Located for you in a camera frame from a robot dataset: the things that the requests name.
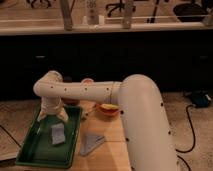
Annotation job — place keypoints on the blue-grey sponge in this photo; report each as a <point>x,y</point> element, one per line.
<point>57,134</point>

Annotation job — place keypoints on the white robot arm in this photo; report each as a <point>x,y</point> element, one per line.
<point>150,145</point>

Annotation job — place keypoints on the dark red bowl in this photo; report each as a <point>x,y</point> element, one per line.
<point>70,101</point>

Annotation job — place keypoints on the grey folded cloth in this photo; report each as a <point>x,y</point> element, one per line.
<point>90,143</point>

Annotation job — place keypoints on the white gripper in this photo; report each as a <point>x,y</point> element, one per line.
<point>52,106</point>

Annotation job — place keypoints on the black device on floor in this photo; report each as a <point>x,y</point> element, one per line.
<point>200,99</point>

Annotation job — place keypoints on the office chair base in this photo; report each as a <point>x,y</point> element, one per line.
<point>113,6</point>

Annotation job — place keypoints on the white remote-like device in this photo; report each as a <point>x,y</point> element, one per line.
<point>92,12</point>

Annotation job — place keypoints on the black round stool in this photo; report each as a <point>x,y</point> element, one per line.
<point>189,12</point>

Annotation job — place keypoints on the yellow food in bowl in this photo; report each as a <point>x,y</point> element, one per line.
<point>109,107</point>

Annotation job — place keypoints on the green plastic tray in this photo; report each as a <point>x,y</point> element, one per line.
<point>39,151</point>

